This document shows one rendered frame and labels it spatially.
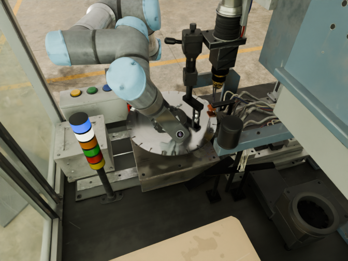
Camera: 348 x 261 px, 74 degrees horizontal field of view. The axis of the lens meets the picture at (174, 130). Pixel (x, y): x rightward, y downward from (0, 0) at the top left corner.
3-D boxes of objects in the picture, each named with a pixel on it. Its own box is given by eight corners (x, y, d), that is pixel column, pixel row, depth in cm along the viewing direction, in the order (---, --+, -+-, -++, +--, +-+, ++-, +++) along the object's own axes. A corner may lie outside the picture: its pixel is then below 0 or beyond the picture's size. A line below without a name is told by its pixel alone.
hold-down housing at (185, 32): (182, 88, 77) (184, 28, 62) (180, 80, 80) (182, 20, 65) (198, 87, 78) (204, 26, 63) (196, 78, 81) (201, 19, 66)
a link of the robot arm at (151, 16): (134, 43, 133) (115, -13, 78) (160, 42, 133) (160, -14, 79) (135, 64, 133) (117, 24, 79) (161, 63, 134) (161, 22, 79)
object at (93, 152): (84, 158, 63) (80, 151, 61) (83, 146, 66) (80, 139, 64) (100, 155, 64) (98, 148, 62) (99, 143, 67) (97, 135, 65)
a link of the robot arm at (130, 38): (95, 13, 51) (93, 57, 48) (147, 12, 51) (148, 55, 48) (104, 38, 58) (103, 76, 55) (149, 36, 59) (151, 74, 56)
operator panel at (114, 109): (70, 130, 109) (58, 106, 97) (70, 115, 116) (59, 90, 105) (130, 118, 114) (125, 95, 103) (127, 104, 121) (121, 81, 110)
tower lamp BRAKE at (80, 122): (72, 135, 56) (68, 127, 54) (72, 122, 59) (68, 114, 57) (91, 131, 57) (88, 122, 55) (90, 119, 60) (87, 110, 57)
